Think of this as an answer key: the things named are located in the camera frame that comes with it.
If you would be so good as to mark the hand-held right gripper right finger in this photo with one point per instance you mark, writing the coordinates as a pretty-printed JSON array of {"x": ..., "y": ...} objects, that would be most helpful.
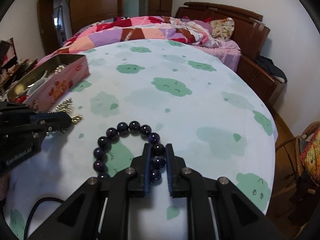
[{"x": 169, "y": 170}]

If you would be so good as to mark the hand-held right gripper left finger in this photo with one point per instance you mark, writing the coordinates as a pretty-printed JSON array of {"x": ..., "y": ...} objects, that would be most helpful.
[{"x": 148, "y": 170}]

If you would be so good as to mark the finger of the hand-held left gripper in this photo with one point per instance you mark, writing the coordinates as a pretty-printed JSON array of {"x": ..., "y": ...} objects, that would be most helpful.
[
  {"x": 50, "y": 116},
  {"x": 60, "y": 123}
]

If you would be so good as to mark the pink tin box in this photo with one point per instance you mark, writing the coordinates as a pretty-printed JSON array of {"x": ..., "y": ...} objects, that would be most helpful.
[{"x": 62, "y": 87}]

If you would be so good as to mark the white jade bangle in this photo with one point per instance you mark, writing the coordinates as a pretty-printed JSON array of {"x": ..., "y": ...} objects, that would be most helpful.
[{"x": 35, "y": 88}]

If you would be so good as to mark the dresser mirror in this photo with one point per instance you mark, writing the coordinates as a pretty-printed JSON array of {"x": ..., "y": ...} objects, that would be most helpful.
[{"x": 7, "y": 52}]

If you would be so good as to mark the brown wooden wardrobe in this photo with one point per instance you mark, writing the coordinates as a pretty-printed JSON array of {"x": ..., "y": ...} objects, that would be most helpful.
[{"x": 105, "y": 5}]

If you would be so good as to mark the patchwork quilt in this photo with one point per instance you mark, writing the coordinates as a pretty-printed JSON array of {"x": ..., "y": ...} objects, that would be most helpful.
[{"x": 150, "y": 33}]

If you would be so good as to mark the wooden nightstand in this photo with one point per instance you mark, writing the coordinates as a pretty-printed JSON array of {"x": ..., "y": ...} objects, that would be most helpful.
[{"x": 260, "y": 80}]

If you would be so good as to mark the pink bed sheet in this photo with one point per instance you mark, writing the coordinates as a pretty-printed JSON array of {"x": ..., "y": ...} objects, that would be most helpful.
[{"x": 227, "y": 51}]

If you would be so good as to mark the colourful patterned cushion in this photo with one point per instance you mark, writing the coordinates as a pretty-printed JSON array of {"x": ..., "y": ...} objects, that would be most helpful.
[{"x": 311, "y": 155}]

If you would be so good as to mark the dark clothes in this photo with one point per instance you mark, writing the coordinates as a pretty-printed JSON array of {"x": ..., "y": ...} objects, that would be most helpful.
[{"x": 272, "y": 67}]

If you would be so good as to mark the wicker chair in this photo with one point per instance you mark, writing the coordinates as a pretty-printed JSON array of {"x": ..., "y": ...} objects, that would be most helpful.
[{"x": 312, "y": 127}]

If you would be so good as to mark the floral pillow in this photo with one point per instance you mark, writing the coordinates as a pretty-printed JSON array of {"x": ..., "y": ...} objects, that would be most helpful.
[{"x": 222, "y": 28}]

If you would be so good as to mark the wooden bed headboard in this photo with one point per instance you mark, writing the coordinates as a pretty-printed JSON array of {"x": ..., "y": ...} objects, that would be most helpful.
[{"x": 252, "y": 32}]

